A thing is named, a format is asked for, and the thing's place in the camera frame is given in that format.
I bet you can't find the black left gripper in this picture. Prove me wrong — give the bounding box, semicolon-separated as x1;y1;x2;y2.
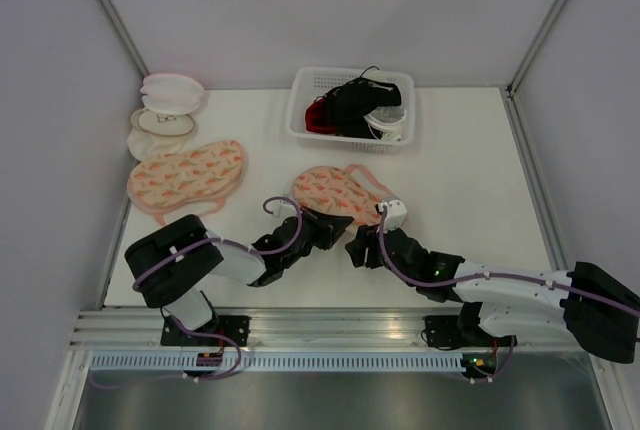
282;206;354;269

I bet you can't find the floral pink mesh laundry bag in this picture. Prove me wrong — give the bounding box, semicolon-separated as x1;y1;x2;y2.
291;164;393;233

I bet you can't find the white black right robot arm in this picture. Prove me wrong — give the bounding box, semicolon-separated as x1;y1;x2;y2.
346;226;639;364

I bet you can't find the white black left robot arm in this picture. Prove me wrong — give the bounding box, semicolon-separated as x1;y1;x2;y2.
125;208;354;347

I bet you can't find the red bra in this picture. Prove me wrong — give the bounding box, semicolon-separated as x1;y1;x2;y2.
304;97;338;136

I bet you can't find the white bra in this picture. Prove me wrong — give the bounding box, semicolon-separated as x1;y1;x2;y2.
364;106;407;142

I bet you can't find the black bra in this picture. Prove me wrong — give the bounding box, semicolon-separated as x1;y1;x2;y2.
324;77;402;127

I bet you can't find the white pink bra wash bag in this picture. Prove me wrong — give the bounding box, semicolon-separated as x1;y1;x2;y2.
140;73;205;115

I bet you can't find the white plastic basket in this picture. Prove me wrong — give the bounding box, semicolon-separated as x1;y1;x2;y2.
285;66;416;154

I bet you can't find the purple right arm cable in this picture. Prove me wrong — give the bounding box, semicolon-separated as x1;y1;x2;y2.
375;204;640;319

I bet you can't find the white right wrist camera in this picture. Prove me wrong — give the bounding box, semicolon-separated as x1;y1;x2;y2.
376;197;408;232

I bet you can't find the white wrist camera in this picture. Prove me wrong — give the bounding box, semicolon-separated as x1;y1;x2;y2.
268;196;297;217
376;197;408;232

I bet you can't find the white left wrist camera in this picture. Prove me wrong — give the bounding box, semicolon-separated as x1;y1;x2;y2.
268;196;297;217

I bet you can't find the aluminium rail frame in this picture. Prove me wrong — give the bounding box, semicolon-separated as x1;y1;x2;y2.
69;307;576;351

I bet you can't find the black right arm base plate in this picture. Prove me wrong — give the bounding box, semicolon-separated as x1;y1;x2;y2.
421;315;511;351

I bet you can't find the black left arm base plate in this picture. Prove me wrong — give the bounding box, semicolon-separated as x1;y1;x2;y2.
160;315;251;347

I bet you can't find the slotted white cable duct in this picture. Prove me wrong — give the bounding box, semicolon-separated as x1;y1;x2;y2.
90;351;464;373

